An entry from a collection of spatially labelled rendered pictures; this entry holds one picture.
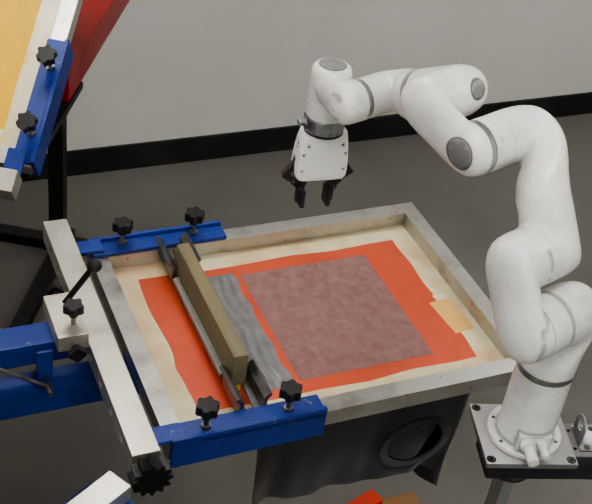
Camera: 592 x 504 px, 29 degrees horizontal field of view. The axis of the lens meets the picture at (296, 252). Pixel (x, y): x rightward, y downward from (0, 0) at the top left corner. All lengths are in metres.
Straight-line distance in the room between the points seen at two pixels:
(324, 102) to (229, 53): 2.36
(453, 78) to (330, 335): 0.76
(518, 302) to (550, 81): 3.56
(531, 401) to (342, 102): 0.60
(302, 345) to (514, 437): 0.57
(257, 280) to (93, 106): 1.98
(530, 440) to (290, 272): 0.79
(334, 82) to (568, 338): 0.61
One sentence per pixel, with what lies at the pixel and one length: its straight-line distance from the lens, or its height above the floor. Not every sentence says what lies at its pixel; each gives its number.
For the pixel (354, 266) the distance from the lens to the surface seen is 2.54.
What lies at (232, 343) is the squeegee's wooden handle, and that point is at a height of 1.06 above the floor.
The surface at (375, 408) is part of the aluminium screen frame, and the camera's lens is 2.20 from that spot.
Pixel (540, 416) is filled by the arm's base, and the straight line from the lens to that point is 1.90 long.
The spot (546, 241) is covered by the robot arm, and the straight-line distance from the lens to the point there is 1.72.
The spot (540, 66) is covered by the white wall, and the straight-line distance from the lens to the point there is 5.14.
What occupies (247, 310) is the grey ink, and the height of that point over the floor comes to 0.96.
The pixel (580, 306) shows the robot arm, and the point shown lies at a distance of 1.78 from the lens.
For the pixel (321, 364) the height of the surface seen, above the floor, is 0.96.
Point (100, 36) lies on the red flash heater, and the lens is 3.14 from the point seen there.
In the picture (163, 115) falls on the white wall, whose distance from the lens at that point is 4.42.
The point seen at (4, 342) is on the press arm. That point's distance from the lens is 2.16.
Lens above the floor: 2.50
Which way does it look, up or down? 37 degrees down
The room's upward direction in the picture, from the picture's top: 8 degrees clockwise
